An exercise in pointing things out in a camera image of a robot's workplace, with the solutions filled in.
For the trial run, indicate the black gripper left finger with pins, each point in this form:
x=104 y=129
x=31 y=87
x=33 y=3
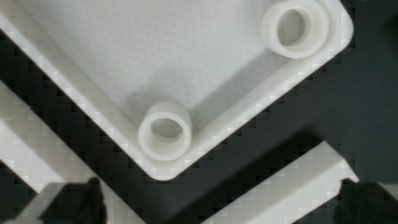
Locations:
x=76 y=207

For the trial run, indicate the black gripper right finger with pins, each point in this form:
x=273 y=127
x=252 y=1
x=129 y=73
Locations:
x=366 y=204

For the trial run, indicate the white desk top tray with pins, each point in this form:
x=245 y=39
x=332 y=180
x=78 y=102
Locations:
x=211 y=53

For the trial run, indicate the white U-shaped fence wall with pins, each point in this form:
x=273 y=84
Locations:
x=286 y=196

